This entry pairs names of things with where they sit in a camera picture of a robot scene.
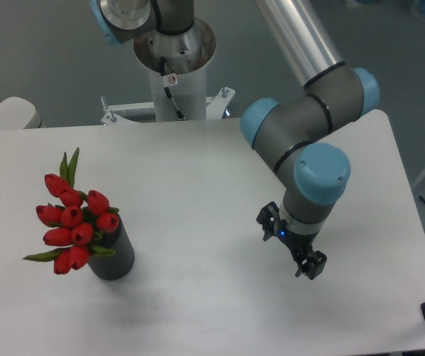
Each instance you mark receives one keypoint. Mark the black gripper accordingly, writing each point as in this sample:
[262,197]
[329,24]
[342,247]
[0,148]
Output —
[297,236]

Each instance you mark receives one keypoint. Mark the red tulip bouquet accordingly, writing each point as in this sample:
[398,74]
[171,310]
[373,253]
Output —
[77,224]

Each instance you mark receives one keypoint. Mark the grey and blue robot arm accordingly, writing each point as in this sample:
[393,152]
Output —
[289,139]

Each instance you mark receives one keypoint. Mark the dark grey ribbed vase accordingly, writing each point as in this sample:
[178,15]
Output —
[116,265]

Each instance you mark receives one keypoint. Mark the white chair armrest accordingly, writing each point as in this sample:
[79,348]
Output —
[17,114]

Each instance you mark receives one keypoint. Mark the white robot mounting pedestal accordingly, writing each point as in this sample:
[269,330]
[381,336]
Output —
[177,72]

